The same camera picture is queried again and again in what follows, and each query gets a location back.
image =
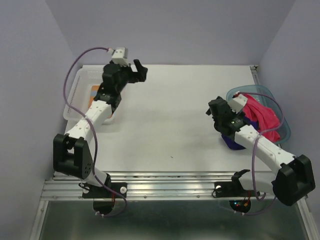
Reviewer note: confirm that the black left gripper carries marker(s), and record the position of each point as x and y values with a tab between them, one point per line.
139	75

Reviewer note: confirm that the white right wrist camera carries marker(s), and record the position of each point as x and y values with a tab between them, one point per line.
237	102

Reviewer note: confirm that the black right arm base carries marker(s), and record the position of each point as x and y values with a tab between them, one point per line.
234	189

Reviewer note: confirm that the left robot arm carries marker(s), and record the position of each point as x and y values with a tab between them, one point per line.
71	152

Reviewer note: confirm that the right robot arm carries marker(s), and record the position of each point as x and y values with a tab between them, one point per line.
290	177

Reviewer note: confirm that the pink towel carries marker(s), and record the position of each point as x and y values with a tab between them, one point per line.
263	116

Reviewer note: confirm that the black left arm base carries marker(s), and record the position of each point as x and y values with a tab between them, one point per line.
109	202

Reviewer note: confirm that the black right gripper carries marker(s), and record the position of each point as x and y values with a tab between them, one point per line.
234	114

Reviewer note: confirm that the orange polka dot towel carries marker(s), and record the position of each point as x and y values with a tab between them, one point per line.
93	93

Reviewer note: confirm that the aluminium mounting rail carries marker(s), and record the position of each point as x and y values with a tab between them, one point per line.
143	186

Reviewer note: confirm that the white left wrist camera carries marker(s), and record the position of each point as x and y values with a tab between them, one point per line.
119	56

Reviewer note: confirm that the purple towel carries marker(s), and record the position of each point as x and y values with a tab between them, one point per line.
235	146

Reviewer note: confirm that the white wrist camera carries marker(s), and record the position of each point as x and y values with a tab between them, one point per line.
237	102
119	56

